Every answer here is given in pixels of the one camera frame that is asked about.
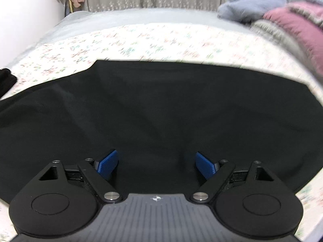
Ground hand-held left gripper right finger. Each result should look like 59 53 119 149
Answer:
190 152 276 203

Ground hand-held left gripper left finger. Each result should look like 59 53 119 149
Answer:
38 149 122 204

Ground black pants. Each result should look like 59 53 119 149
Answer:
0 60 323 202

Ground floral printed cloth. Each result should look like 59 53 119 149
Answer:
0 22 323 242

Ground folded black garment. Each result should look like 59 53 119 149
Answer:
0 68 17 97

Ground folded grey quilt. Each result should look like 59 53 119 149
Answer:
249 19 315 65

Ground grey bed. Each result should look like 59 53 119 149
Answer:
4 6 323 86

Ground blue-grey blanket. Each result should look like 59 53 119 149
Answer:
217 0 288 23

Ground pink pillow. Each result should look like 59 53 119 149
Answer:
262 1 323 76

